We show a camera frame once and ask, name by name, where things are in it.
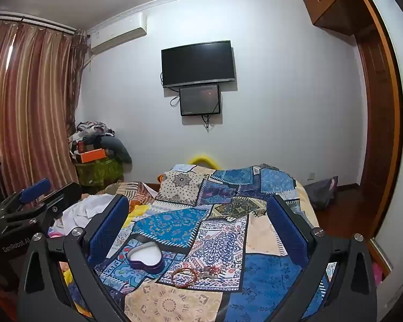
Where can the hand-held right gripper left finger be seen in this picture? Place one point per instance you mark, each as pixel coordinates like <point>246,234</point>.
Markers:
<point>109,229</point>

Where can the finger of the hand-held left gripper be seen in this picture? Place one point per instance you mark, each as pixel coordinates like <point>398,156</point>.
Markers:
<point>67,193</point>
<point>37,187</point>

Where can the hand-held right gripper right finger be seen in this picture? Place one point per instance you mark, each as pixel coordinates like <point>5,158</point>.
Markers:
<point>287,231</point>

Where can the purple heart-shaped tin box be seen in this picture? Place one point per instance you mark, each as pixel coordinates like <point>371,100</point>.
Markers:
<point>144,263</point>

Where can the cluster of metal rings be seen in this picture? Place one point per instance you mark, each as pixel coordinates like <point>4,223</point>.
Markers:
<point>208,274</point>

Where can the white cloth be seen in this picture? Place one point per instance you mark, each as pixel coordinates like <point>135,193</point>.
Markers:
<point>84,211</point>

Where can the yellow cloth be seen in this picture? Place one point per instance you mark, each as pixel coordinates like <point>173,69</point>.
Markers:
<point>137,210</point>

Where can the green patterned cloth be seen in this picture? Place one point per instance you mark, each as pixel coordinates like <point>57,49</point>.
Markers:
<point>99,172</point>

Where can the pink cloth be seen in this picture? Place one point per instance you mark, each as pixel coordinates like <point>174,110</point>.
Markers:
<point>55,234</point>

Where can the orange box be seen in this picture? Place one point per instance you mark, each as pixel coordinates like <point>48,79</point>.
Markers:
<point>92,156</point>

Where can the orange patterned bed sheet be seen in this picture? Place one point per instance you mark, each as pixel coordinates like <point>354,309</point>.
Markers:
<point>134,191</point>

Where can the small red box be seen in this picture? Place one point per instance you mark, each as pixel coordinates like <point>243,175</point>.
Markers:
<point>81,147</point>

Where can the dark grey bag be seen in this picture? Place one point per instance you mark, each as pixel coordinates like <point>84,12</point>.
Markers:
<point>317,193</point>

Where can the blue patchwork blanket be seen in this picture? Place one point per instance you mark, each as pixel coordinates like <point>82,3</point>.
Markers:
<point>221,241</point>

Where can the pile of clothes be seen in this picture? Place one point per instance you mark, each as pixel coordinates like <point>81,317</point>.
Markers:
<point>92,130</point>

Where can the dark grey garment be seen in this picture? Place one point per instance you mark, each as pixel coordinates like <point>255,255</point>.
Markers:
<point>119,149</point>

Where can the striped red curtain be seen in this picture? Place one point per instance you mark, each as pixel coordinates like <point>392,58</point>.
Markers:
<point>27,90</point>

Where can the brown wooden door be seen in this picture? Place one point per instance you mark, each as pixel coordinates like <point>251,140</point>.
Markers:
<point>374,107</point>

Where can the white air conditioner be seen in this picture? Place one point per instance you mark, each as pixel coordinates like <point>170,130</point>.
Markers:
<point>117,33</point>

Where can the wooden overhead cabinet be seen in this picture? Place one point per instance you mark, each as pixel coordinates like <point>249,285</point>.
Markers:
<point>325,0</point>

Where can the wooden bed frame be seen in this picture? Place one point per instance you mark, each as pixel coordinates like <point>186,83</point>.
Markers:
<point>152,183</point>

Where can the small black wall monitor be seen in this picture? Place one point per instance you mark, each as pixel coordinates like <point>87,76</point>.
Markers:
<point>199,100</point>

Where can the white curtain rail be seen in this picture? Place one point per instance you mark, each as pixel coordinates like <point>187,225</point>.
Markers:
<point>37,23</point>

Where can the black wall television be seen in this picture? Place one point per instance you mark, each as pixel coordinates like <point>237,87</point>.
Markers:
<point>198,62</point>

